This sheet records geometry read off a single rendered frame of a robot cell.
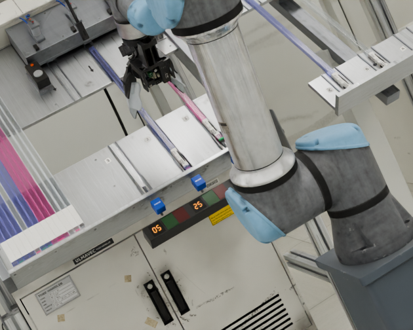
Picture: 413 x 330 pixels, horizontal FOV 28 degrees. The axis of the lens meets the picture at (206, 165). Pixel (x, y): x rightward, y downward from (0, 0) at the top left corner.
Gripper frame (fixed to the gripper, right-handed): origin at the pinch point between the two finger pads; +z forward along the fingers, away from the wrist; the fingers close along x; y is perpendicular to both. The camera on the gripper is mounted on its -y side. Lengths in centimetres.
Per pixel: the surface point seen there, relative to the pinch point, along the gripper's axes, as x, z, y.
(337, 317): 33, 101, 5
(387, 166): 50, 41, 16
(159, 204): -10.8, 16.9, 11.8
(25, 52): -16.0, -2.9, -43.8
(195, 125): 8.7, 14.0, -3.7
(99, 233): -25.4, 18.5, 8.3
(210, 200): -0.1, 20.0, 15.5
